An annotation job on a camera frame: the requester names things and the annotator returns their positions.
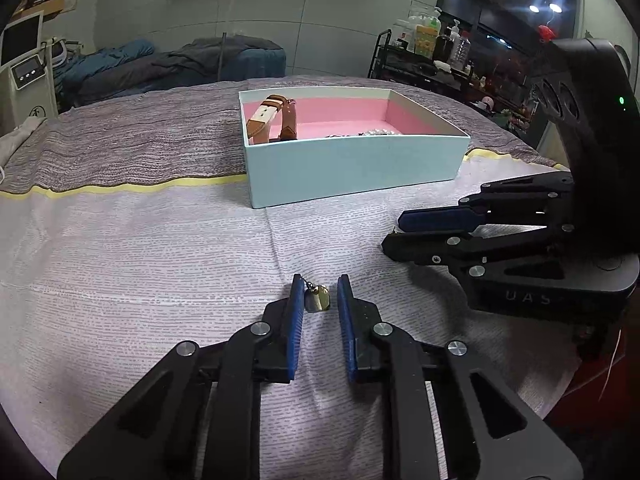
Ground teal box pink lining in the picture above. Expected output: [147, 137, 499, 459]
[238, 86, 470, 208]

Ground clear pump bottle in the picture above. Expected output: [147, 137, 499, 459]
[448, 20, 471, 70]

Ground purple striped blanket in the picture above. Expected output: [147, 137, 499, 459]
[1, 75, 559, 209]

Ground beige leather strap watch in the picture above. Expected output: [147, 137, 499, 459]
[246, 94, 297, 144]

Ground massage bed dark blankets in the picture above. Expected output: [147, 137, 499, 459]
[53, 35, 286, 110]

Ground gold heart ring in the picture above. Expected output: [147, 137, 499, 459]
[304, 279, 332, 314]

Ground white beauty machine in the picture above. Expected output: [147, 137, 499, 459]
[0, 11, 58, 134]

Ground black trolley rack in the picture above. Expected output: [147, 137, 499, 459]
[368, 29, 471, 103]

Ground green bottle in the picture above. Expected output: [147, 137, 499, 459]
[426, 6, 442, 37]

